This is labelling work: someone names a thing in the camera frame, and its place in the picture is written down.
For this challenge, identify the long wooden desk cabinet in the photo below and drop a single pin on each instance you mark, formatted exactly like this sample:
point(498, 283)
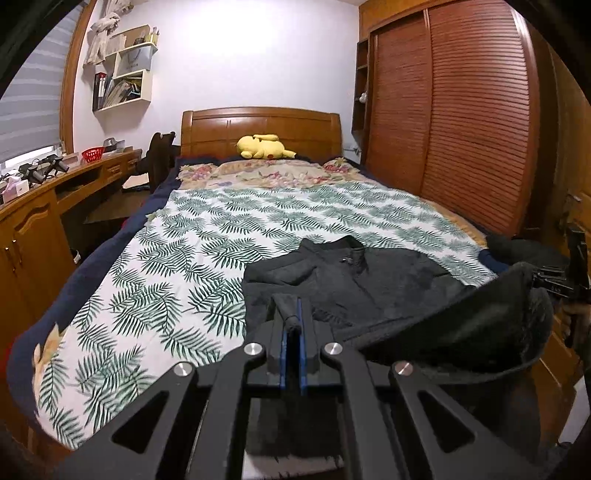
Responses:
point(36, 260)

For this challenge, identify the yellow Pikachu plush toy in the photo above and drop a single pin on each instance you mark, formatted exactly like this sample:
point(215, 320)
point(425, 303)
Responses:
point(263, 146)

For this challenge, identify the white wall shelf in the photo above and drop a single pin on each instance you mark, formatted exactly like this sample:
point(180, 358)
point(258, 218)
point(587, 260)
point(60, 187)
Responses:
point(124, 77)

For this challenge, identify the floral quilt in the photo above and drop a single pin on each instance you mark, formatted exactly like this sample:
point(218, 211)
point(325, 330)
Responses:
point(268, 174)

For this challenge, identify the wooden bed headboard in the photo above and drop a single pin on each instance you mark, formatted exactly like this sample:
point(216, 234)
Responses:
point(214, 132)

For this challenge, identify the brown louvered wardrobe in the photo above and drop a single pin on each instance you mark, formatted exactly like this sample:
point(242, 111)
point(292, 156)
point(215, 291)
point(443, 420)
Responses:
point(464, 103)

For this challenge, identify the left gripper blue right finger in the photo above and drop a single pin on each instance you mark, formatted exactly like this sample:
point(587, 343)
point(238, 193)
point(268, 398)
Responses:
point(302, 350)

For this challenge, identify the grey window blind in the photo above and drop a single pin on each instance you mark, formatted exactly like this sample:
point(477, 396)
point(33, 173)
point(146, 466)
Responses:
point(30, 107)

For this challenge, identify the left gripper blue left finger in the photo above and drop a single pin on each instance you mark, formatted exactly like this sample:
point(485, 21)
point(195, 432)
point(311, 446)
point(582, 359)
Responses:
point(283, 305)

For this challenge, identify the dark wooden chair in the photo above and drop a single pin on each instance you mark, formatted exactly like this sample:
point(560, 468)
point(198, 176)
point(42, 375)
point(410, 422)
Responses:
point(159, 159)

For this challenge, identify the red basket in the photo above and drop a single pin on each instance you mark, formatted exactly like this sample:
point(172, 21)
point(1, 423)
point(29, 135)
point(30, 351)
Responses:
point(92, 154)

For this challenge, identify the black jacket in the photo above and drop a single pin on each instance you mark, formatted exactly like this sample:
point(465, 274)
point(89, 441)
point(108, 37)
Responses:
point(477, 343)

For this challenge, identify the black gadget on desk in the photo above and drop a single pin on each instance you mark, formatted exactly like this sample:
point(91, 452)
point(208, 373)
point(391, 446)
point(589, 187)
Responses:
point(41, 170)

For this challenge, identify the palm leaf print bedsheet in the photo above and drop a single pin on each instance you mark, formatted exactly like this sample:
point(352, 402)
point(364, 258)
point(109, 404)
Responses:
point(173, 293)

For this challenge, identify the navy blue bed cover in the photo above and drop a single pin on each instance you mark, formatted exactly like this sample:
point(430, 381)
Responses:
point(77, 290)

